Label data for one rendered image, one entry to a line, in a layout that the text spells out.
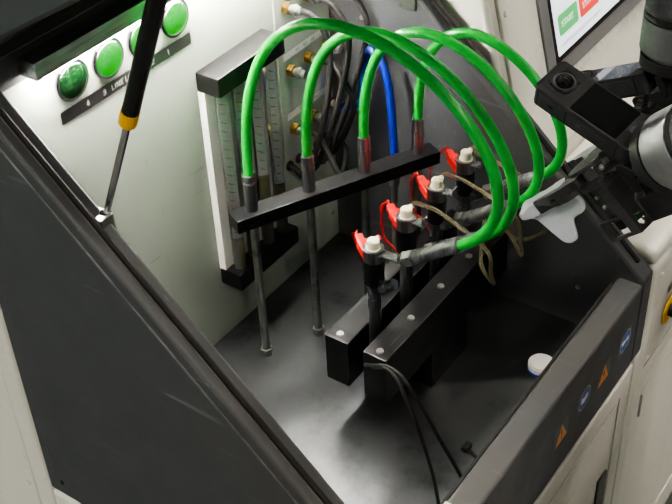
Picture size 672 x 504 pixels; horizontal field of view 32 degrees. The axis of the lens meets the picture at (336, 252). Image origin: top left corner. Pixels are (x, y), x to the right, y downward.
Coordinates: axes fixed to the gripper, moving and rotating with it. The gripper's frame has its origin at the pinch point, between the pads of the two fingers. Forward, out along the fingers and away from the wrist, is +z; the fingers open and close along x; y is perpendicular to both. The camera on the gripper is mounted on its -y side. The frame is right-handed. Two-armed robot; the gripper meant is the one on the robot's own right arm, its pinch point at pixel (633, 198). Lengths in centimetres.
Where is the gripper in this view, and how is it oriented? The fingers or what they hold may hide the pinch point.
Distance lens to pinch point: 142.1
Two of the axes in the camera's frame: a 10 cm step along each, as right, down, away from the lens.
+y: 8.2, 3.3, -4.7
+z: 0.4, 7.8, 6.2
